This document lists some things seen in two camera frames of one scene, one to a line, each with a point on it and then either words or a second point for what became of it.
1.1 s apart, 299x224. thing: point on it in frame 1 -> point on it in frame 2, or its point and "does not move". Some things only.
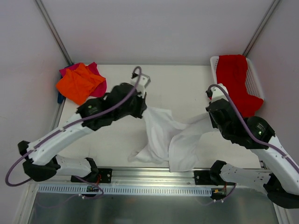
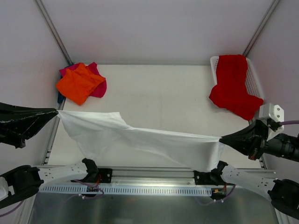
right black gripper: x=215 y=116 -> x=259 y=140
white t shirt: x=170 y=140 -> x=106 y=136
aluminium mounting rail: x=154 y=177 does not move
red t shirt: x=231 y=72 does not move
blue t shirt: x=60 y=97 does not move
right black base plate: x=203 y=177 does not move
